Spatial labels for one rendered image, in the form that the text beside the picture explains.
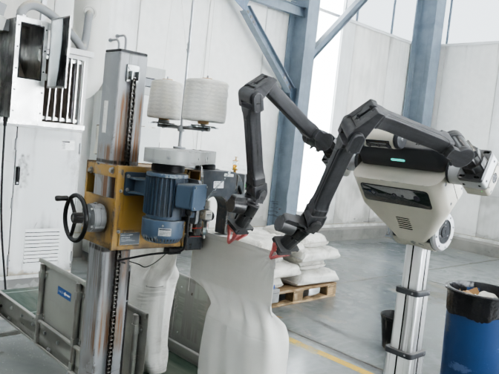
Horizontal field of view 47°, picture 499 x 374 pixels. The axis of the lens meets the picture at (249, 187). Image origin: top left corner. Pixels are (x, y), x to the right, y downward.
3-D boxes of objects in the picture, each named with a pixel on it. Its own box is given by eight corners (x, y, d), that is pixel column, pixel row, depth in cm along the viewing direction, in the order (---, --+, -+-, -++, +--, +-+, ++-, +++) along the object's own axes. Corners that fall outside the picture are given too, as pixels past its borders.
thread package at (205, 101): (234, 127, 214) (238, 81, 212) (199, 122, 202) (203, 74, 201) (206, 125, 226) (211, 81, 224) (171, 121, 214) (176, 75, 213)
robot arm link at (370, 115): (373, 110, 162) (361, 90, 169) (345, 145, 169) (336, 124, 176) (480, 153, 182) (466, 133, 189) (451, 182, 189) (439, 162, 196)
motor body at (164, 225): (190, 244, 206) (197, 176, 204) (155, 245, 196) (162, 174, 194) (166, 236, 217) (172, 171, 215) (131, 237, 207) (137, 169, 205)
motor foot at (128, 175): (164, 199, 210) (166, 175, 209) (137, 198, 202) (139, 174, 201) (150, 195, 217) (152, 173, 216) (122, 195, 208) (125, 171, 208)
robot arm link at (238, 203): (268, 191, 218) (256, 183, 225) (244, 186, 211) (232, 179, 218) (258, 220, 220) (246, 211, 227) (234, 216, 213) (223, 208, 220)
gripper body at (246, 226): (225, 222, 224) (233, 208, 221) (243, 222, 232) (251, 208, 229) (235, 233, 221) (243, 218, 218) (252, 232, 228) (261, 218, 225)
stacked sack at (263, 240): (307, 253, 539) (309, 238, 538) (257, 257, 493) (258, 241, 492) (275, 244, 570) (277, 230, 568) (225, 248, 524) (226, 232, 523)
